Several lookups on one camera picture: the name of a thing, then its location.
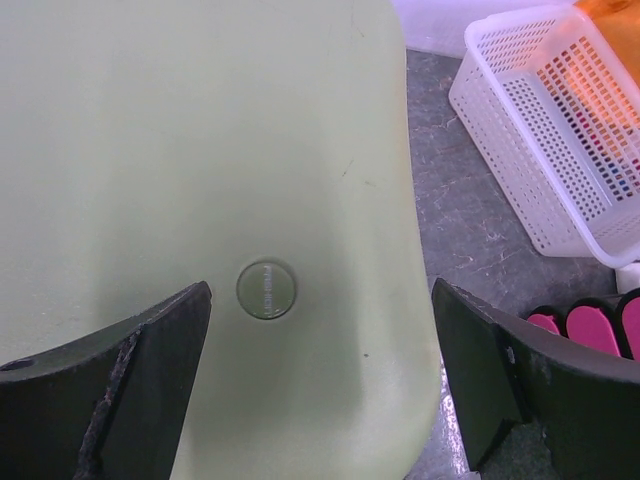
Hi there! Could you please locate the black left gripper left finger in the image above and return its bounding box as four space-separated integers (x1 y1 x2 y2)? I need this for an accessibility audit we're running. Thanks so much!
1 281 212 479

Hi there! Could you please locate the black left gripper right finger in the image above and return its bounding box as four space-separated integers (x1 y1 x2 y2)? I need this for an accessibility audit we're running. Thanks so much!
432 279 639 479

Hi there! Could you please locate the white perforated plastic basket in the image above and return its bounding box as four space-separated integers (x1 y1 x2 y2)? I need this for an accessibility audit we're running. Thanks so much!
449 5 639 268

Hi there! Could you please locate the green hard-shell suitcase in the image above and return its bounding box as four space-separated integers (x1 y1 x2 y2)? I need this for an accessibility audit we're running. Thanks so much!
1 1 439 479

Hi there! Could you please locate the black box with pink ends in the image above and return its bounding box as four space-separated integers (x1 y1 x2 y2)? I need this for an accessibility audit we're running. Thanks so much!
525 288 639 362

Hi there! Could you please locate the orange cartoon mouse cloth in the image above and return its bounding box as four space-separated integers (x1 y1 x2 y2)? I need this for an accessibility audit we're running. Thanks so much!
575 0 640 84

